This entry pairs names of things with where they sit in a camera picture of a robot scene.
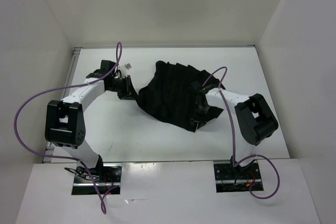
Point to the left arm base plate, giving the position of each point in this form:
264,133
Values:
109,183

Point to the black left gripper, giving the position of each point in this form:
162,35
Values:
127,94

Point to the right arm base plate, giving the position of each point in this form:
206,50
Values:
234,179

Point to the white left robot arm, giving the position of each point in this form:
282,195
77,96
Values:
65,123

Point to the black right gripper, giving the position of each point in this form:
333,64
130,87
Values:
201,124

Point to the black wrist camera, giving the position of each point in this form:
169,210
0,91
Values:
196,87
106,66

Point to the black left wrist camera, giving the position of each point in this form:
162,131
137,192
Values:
106,66

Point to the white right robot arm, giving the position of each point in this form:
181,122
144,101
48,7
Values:
251,120

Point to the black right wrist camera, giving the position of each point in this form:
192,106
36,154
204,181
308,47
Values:
196,87

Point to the black skirt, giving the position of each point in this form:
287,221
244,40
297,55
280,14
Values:
167,97

